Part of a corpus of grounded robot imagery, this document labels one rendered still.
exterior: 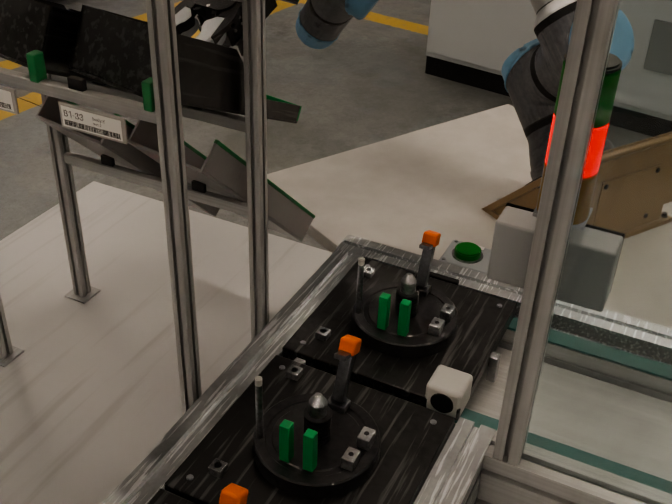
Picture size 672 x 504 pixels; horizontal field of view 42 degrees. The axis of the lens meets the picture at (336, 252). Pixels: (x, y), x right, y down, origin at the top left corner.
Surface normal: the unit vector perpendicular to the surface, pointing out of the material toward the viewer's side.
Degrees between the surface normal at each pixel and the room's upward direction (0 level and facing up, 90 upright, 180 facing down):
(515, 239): 90
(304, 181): 0
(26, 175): 0
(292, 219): 90
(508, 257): 90
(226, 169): 90
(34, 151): 0
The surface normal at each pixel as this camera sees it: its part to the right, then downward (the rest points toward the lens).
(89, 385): 0.04, -0.83
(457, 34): -0.57, 0.44
